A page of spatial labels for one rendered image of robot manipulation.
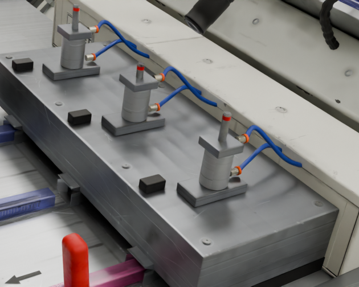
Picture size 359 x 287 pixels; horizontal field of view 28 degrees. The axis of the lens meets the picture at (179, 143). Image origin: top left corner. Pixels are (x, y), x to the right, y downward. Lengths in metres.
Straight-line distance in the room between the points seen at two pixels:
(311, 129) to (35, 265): 0.26
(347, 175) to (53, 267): 0.23
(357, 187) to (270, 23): 0.26
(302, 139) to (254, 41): 0.18
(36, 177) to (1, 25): 0.36
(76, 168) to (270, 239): 0.18
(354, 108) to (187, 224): 0.23
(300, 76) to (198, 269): 0.28
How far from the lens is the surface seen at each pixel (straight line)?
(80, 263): 0.40
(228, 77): 0.69
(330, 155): 0.59
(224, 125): 0.51
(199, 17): 0.48
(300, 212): 0.54
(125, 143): 0.58
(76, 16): 0.67
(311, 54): 0.71
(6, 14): 0.99
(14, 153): 0.67
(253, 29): 0.76
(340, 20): 0.70
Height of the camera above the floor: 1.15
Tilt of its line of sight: 3 degrees up
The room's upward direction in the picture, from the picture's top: 42 degrees clockwise
